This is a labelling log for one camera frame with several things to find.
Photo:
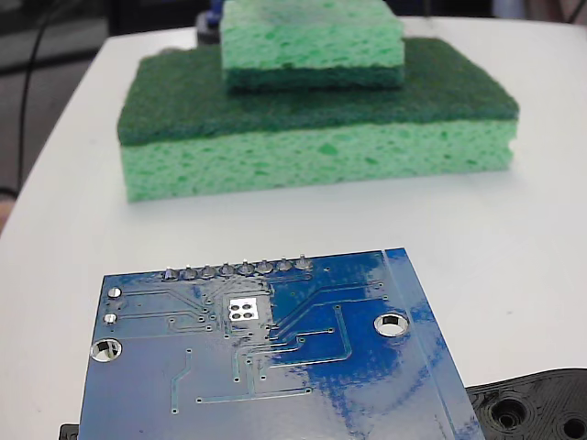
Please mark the large green scrub sponge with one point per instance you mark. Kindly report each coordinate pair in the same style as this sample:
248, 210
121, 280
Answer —
321, 156

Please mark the black plastic board bracket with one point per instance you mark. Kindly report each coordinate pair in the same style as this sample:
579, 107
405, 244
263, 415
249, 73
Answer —
527, 403

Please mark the grey cylinder with blue cap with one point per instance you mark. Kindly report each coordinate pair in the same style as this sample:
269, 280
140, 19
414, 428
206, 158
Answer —
207, 32

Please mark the small green scrub sponge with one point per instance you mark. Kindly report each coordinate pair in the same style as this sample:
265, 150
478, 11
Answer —
312, 46

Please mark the blue printed circuit board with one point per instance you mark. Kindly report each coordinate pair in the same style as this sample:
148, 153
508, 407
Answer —
275, 389

